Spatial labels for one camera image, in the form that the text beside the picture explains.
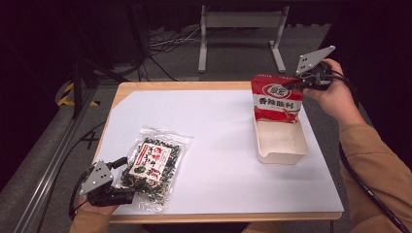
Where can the person's right hand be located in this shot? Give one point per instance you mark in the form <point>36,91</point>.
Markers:
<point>338,100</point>

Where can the grey metal stand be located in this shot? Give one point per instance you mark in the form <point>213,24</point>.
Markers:
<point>241,19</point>

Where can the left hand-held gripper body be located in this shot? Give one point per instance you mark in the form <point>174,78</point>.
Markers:
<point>97,178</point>

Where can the clear packet of dark greens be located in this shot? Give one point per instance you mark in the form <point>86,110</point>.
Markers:
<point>155,161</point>

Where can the person's left hand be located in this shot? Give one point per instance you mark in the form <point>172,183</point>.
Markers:
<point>97,209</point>

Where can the aluminium floor rail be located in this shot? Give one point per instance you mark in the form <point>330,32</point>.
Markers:
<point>48,174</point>

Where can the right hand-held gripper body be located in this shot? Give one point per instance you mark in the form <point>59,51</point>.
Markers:
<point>312,59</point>

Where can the yellow and black hazard tape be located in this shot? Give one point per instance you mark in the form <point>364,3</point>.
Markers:
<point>66,97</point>

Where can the black tripod stand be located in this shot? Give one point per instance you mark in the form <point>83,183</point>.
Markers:
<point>77,81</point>

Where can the white divided plastic box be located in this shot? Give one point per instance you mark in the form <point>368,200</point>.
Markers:
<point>280,142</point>

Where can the white table mat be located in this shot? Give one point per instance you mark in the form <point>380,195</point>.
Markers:
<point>220,145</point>

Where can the red and white seasoning packet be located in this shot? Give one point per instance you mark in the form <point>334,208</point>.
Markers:
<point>277,97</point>

